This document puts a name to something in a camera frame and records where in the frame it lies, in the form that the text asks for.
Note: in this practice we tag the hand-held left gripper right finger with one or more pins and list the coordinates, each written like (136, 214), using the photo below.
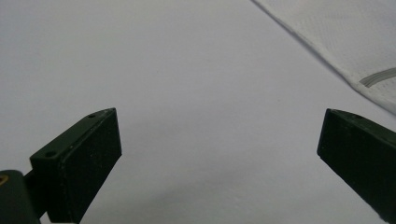
(358, 149)

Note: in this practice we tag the white mesh garment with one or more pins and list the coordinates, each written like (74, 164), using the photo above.
(342, 34)

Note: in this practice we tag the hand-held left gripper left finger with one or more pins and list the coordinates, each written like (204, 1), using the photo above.
(81, 168)

